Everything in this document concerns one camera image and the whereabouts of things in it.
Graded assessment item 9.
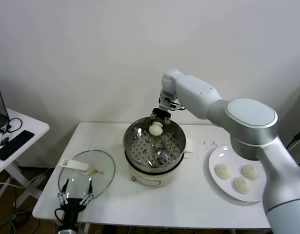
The black wall cable with plug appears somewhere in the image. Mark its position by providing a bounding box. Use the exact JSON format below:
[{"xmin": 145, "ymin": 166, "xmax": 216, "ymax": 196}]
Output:
[{"xmin": 285, "ymin": 128, "xmax": 300, "ymax": 151}]

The white electric pot base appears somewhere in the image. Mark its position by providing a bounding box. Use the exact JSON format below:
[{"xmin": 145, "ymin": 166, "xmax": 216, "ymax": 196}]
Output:
[{"xmin": 117, "ymin": 131, "xmax": 194, "ymax": 188}]

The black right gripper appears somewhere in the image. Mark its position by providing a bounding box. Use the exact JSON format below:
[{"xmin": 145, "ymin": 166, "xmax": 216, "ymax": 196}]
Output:
[{"xmin": 149, "ymin": 108, "xmax": 172, "ymax": 126}]

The white side table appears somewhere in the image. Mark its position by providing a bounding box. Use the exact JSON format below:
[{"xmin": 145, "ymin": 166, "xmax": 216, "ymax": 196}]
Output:
[{"xmin": 0, "ymin": 107, "xmax": 51, "ymax": 208}]

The white floor cable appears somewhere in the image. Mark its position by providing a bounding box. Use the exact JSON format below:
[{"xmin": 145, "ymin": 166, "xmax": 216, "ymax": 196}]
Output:
[{"xmin": 0, "ymin": 168, "xmax": 52, "ymax": 190}]

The white steamed baozi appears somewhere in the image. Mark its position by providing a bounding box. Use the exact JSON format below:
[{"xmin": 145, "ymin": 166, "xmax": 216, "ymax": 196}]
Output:
[
  {"xmin": 149, "ymin": 123, "xmax": 164, "ymax": 137},
  {"xmin": 232, "ymin": 177, "xmax": 252, "ymax": 195},
  {"xmin": 241, "ymin": 164, "xmax": 260, "ymax": 181},
  {"xmin": 214, "ymin": 163, "xmax": 233, "ymax": 180}
]

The flat black phone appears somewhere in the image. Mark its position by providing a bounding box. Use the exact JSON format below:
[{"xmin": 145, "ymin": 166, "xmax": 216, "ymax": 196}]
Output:
[{"xmin": 0, "ymin": 130, "xmax": 35, "ymax": 161}]

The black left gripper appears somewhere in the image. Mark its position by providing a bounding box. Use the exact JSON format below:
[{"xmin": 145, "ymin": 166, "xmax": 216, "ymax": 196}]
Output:
[{"xmin": 57, "ymin": 177, "xmax": 94, "ymax": 224}]

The glass lid with white handle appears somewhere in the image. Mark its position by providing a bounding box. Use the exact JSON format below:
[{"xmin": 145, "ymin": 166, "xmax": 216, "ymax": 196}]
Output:
[{"xmin": 58, "ymin": 150, "xmax": 116, "ymax": 202}]

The black looped cable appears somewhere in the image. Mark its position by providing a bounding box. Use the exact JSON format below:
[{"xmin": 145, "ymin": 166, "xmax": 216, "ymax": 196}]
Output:
[{"xmin": 0, "ymin": 117, "xmax": 24, "ymax": 135}]

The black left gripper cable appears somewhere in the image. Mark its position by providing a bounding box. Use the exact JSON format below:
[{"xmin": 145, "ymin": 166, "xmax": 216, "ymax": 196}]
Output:
[{"xmin": 54, "ymin": 208, "xmax": 65, "ymax": 221}]

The white round plate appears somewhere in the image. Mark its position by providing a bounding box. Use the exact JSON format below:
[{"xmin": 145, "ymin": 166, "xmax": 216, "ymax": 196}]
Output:
[{"xmin": 208, "ymin": 145, "xmax": 266, "ymax": 202}]

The perforated steel steamer basket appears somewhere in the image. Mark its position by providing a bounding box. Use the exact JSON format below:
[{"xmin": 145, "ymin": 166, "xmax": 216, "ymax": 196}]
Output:
[{"xmin": 122, "ymin": 116, "xmax": 187, "ymax": 173}]

